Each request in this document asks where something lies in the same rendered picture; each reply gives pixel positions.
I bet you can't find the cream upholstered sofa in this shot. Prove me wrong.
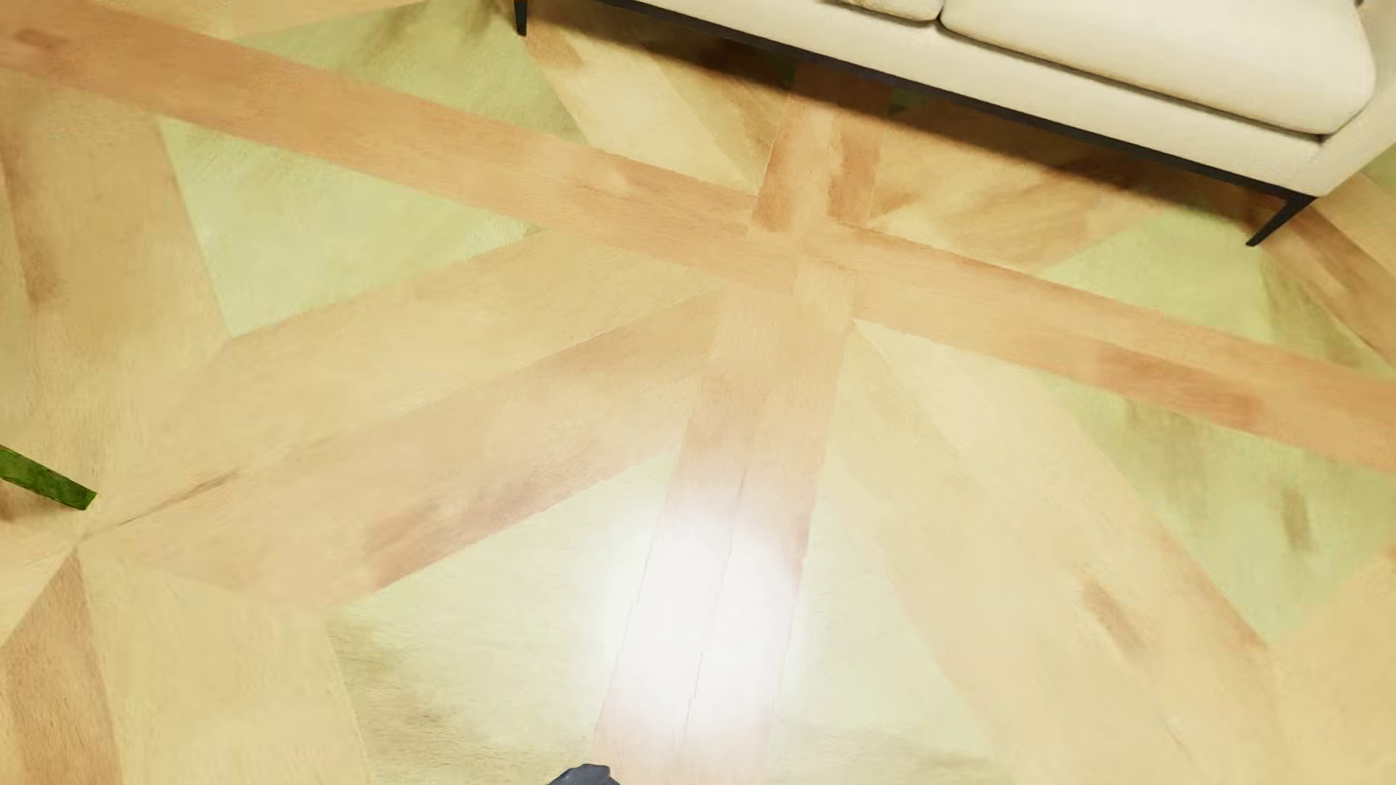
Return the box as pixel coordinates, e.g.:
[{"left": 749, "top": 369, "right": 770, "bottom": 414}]
[{"left": 513, "top": 0, "right": 1396, "bottom": 248}]

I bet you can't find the cream sofa seat cushion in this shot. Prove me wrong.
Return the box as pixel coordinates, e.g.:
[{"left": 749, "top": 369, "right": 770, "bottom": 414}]
[
  {"left": 838, "top": 0, "right": 946, "bottom": 23},
  {"left": 940, "top": 0, "right": 1378, "bottom": 137}
]

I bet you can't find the green plant leaf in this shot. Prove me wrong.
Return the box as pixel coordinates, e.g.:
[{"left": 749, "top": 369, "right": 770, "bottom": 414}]
[{"left": 0, "top": 445, "right": 98, "bottom": 512}]

